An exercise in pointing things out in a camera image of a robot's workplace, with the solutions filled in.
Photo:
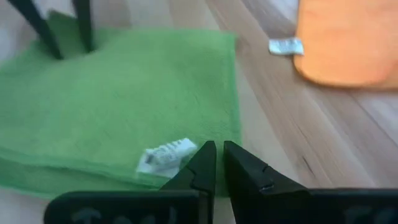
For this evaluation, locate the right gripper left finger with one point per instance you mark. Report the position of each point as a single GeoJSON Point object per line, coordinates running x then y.
{"type": "Point", "coordinates": [192, 186]}

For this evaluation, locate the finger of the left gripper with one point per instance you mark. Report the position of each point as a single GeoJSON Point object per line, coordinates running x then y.
{"type": "Point", "coordinates": [37, 26]}
{"type": "Point", "coordinates": [83, 21]}

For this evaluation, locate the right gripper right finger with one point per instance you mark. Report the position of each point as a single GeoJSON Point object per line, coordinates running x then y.
{"type": "Point", "coordinates": [255, 189]}

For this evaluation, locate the green microfiber towel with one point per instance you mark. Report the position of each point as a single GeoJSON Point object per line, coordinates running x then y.
{"type": "Point", "coordinates": [109, 102]}

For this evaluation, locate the orange microfiber towel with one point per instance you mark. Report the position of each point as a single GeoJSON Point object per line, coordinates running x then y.
{"type": "Point", "coordinates": [348, 43]}

